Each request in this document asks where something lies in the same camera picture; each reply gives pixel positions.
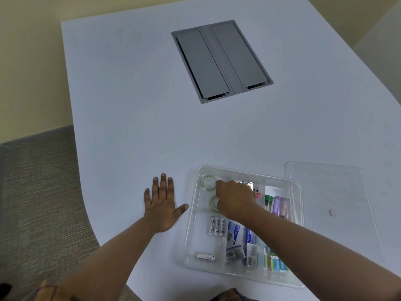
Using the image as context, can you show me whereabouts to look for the pile of small blue packets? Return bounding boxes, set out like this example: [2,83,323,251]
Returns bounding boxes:
[263,246,289,273]

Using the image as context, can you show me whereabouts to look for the person's right forearm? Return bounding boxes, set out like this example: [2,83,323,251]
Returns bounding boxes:
[241,203,401,301]

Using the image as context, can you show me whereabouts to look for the person's left forearm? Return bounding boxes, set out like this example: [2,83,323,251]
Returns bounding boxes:
[59,216,162,301]

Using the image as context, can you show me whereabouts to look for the person's left hand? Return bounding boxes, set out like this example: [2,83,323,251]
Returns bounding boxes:
[143,173,190,234]

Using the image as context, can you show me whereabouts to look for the grey table cable hatch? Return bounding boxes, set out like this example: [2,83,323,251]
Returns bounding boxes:
[170,19,274,105]

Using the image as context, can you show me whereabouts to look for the green and purple tubes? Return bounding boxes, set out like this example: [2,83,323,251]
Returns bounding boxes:
[272,196,291,220]

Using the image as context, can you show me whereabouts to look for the clear plastic lid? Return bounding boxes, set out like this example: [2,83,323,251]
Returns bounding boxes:
[284,161,383,258]

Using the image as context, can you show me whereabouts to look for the person's right hand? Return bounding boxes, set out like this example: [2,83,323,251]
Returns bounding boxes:
[214,180,261,222]

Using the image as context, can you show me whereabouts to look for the clear plastic organizer tray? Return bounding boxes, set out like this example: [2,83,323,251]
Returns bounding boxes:
[184,165,306,289]

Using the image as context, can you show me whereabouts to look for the bundle of pens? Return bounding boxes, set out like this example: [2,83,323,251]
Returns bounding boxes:
[231,179,262,199]

